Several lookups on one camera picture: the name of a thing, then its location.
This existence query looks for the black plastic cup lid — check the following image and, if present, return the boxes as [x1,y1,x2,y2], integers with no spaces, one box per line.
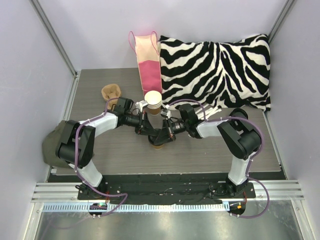
[148,135,166,145]

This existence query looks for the single brown paper cup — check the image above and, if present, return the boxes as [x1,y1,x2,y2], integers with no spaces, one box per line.
[149,141,164,150]

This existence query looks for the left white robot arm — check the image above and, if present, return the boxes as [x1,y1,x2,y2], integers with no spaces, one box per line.
[55,97,158,200]

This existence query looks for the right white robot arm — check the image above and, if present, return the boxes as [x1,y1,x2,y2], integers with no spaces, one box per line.
[148,103,263,198]

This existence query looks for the stack of paper cups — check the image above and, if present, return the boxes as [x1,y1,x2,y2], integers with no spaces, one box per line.
[144,90,162,115]

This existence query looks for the white wrapped straw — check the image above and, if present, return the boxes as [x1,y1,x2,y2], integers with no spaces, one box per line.
[195,104,222,120]

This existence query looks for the brown pulp cup carrier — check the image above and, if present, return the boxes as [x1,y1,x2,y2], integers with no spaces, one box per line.
[101,83,122,105]

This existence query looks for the stack of black lids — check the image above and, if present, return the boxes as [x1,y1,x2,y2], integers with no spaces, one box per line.
[229,108,248,119]

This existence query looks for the pink paper gift bag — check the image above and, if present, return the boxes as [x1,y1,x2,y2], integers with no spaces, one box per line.
[128,31,163,95]

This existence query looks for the zebra print pillow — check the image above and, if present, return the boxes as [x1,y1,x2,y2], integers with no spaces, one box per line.
[158,34,271,112]

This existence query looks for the olive green cloth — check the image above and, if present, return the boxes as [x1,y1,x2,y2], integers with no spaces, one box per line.
[41,120,95,168]

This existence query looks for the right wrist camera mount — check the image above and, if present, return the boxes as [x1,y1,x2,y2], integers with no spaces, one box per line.
[160,104,172,119]

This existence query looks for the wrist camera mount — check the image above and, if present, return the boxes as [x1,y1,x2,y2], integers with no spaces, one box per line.
[160,104,172,119]
[135,100,149,113]

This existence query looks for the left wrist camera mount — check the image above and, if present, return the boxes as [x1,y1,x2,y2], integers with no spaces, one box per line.
[135,100,149,113]

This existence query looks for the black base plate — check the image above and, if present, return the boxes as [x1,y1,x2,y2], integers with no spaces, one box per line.
[75,173,256,205]

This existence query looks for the white slotted cable duct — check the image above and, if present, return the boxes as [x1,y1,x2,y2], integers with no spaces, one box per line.
[42,201,230,213]

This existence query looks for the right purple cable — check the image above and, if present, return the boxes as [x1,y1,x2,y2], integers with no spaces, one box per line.
[166,99,272,221]

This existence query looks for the aluminium rail frame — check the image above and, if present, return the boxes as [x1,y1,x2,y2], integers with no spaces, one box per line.
[31,182,79,202]

